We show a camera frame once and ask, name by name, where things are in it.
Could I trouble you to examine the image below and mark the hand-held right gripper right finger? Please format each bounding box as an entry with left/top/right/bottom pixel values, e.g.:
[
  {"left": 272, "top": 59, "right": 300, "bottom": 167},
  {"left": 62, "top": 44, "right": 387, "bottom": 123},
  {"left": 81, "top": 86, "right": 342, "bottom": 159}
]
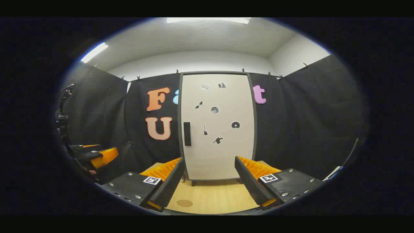
[{"left": 234, "top": 156, "right": 324, "bottom": 210}]

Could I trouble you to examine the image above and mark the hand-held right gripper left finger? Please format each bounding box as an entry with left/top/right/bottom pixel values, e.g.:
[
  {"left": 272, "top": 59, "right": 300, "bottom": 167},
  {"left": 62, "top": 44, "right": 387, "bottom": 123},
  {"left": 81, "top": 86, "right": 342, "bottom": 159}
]
[{"left": 97, "top": 158, "right": 186, "bottom": 212}]

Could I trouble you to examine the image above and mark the grey cabinet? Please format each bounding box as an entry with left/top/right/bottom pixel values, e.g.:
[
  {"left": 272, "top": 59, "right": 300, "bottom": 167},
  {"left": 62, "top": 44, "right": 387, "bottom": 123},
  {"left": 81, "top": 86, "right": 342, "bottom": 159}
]
[{"left": 177, "top": 71, "right": 258, "bottom": 187}]

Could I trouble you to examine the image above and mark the white cabinet door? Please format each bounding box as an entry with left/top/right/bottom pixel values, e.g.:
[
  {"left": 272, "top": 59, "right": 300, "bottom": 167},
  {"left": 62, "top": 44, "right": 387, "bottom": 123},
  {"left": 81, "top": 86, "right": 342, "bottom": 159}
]
[{"left": 181, "top": 74, "right": 256, "bottom": 180}]

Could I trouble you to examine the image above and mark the black cabinet door handle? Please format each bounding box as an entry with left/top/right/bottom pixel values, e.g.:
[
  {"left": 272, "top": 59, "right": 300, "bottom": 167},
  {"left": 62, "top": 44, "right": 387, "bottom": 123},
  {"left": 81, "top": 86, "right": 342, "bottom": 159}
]
[{"left": 183, "top": 122, "right": 191, "bottom": 147}]

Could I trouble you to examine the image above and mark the black backdrop cloth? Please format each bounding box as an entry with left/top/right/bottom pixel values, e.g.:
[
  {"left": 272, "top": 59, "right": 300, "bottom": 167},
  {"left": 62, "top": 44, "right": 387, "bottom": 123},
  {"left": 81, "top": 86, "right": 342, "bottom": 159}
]
[{"left": 60, "top": 54, "right": 367, "bottom": 185}]

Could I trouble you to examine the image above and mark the narrow ceiling light strip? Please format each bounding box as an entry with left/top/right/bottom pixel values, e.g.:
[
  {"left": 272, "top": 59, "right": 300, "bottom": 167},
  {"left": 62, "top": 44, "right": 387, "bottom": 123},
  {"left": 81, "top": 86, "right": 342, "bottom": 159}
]
[{"left": 80, "top": 42, "right": 109, "bottom": 63}]

